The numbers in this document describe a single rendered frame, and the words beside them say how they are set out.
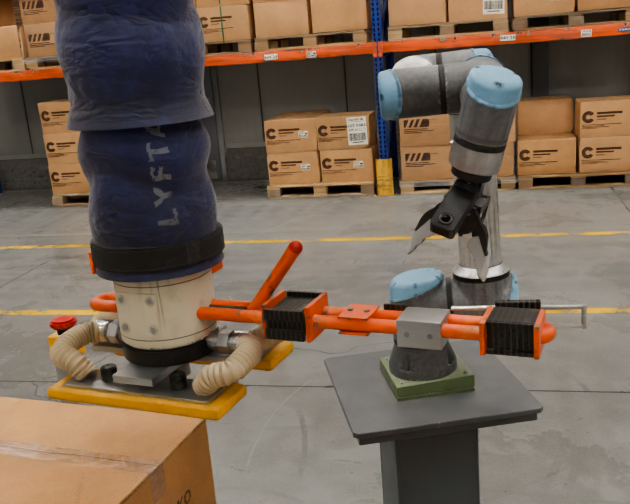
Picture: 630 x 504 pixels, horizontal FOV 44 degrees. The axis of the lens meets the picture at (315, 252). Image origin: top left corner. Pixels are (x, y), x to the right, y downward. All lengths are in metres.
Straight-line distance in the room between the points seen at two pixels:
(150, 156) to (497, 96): 0.56
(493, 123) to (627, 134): 7.24
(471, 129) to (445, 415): 0.95
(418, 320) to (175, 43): 0.56
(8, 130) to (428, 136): 5.95
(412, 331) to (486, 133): 0.36
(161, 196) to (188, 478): 0.66
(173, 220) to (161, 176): 0.07
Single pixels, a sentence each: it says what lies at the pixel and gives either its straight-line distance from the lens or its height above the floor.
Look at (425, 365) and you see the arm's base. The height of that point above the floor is 0.83.
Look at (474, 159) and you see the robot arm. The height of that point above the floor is 1.49.
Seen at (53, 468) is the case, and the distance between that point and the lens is 1.65.
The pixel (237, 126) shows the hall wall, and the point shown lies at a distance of 10.19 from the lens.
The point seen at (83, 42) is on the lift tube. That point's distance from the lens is 1.24.
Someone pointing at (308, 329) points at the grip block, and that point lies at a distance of 1.24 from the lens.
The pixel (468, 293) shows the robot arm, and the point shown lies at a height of 1.03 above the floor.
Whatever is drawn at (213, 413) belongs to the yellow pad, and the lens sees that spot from 1.25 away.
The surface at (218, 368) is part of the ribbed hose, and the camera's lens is 1.26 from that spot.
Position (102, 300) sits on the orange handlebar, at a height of 1.29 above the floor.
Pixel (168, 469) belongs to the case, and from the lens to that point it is 1.61.
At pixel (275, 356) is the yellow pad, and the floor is 1.16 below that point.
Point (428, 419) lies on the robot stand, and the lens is 2.06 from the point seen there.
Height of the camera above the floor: 1.71
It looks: 15 degrees down
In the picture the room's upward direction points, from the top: 5 degrees counter-clockwise
